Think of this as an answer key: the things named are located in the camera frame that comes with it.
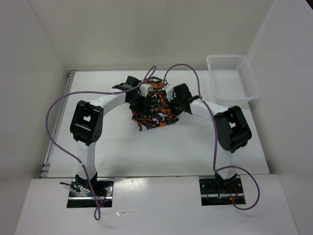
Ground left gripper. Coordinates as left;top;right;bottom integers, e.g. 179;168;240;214
127;91;152;117

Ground orange camouflage shorts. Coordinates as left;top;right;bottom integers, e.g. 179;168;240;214
129;76;179;131

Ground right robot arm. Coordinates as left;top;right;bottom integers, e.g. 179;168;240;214
165;83;252;192

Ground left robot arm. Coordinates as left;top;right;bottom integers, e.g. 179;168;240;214
70;76;152;196

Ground white plastic basket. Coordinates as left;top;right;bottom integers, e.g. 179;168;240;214
206;54;261;105

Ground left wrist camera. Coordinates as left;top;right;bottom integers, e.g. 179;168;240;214
139;84;153;97

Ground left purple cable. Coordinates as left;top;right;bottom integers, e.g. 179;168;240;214
45;65;157;221

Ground purple cable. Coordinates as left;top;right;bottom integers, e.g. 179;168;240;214
45;65;157;221
163;64;261;211

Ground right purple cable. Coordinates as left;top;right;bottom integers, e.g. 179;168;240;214
163;64;261;211

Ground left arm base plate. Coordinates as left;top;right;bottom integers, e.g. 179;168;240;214
67;178;113;209

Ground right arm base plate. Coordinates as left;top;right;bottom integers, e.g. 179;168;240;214
199;176;246;206

